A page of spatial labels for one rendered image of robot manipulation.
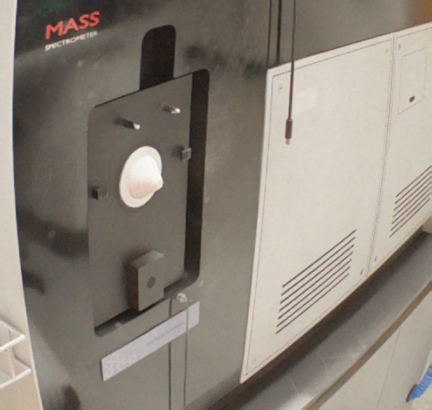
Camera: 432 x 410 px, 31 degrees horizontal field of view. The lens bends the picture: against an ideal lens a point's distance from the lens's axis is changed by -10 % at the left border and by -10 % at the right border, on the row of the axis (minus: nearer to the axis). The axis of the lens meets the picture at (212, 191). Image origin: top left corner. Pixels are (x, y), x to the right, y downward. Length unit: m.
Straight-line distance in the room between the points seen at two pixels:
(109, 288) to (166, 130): 0.17
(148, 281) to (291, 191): 0.29
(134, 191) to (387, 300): 0.83
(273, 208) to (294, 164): 0.06
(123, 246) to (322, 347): 0.63
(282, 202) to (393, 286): 0.58
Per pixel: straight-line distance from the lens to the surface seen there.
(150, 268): 0.88
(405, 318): 1.62
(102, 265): 0.84
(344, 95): 1.17
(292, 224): 1.13
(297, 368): 1.35
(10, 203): 0.70
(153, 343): 0.95
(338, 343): 1.42
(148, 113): 0.83
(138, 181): 0.82
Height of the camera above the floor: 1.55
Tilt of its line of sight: 25 degrees down
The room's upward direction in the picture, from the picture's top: 3 degrees clockwise
